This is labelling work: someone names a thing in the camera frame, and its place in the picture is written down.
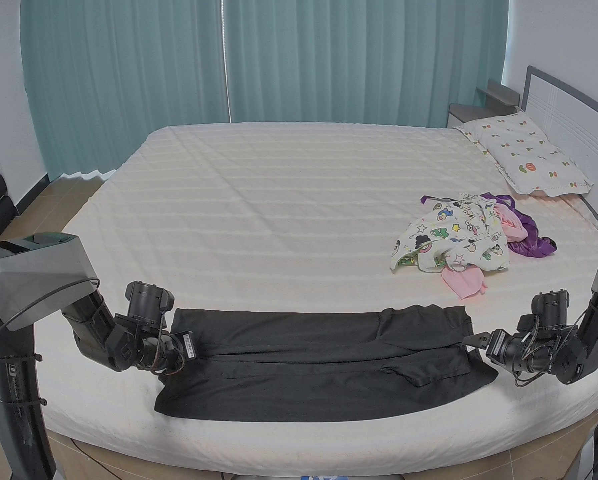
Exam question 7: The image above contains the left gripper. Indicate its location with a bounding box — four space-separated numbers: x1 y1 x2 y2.
155 330 200 372

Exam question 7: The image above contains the black cable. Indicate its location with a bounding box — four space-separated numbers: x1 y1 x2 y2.
70 439 130 475

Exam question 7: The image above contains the white printed pillow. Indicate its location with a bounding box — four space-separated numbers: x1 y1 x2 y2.
454 112 595 198

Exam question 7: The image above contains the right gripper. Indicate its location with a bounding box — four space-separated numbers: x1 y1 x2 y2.
484 329 521 370

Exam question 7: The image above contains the blue-green curtain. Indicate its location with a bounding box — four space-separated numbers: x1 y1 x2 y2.
21 0 229 181
221 0 511 130

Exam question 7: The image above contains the pink garment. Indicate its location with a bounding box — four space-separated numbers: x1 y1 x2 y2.
440 203 525 300

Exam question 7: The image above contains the bed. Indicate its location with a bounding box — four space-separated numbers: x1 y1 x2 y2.
31 65 598 480

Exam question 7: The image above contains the grey bedside table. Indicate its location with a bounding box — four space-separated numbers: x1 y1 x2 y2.
448 79 522 129

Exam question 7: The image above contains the white printed pyjama top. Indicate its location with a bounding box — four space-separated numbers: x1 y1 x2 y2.
390 193 510 275

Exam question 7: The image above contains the black T-shirt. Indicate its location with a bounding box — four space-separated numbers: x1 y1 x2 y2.
154 305 500 423

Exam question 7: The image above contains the purple garment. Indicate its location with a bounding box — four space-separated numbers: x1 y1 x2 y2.
420 192 560 259

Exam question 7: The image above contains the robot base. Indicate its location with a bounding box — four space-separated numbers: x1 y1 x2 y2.
231 472 352 480

